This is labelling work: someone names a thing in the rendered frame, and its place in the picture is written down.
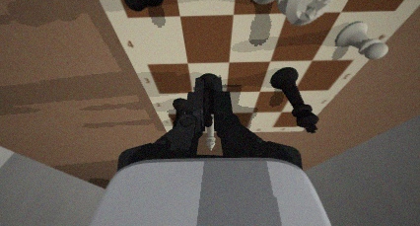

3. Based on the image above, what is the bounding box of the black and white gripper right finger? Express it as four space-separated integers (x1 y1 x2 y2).
213 77 303 170

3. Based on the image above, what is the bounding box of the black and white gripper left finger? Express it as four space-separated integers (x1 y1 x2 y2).
117 78 205 171

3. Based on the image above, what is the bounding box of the brown and cream chessboard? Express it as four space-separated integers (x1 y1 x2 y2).
100 0 420 132

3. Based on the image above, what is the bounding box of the white pawn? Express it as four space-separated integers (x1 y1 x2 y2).
335 22 388 59

